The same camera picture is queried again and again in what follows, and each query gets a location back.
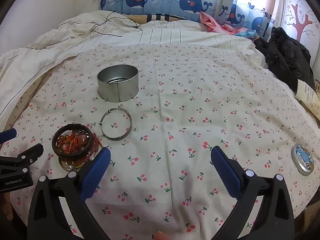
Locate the person's right hand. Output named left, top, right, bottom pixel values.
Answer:
left=152, top=231, right=170, bottom=240

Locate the white tree sticker wardrobe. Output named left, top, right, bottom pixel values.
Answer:
left=271, top=0, right=319, bottom=63

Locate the light blue cloth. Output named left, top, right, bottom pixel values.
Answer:
left=235, top=30, right=258, bottom=40

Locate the black jacket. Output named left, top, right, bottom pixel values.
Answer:
left=254, top=26, right=316, bottom=93

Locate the silver bangle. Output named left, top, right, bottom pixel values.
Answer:
left=100, top=107, right=132, bottom=140

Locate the amber bead bracelet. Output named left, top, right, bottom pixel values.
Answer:
left=55, top=134, right=75, bottom=155

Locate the white printed paper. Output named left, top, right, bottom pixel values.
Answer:
left=295, top=79, right=320, bottom=120

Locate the red string bracelet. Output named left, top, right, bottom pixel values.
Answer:
left=72, top=130, right=103, bottom=162

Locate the cherry print bedsheet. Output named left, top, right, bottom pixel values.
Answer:
left=0, top=41, right=320, bottom=240

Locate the round metal tin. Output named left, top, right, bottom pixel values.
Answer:
left=97, top=64, right=139, bottom=103

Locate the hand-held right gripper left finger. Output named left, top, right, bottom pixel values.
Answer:
left=27, top=147, right=112, bottom=240

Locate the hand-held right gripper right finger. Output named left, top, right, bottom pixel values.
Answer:
left=211, top=146, right=295, bottom=240

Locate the round metal tin lid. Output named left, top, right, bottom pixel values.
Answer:
left=291, top=144, right=314, bottom=176

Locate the orange black striped pillow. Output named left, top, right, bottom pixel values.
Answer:
left=125, top=14, right=203, bottom=23

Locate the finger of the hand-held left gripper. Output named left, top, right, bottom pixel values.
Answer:
left=0, top=128, right=18, bottom=143
left=0, top=144, right=44, bottom=177

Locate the thin black cable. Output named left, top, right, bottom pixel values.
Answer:
left=56, top=10, right=140, bottom=37

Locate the pink cloth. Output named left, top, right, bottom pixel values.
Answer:
left=199, top=11, right=242, bottom=35

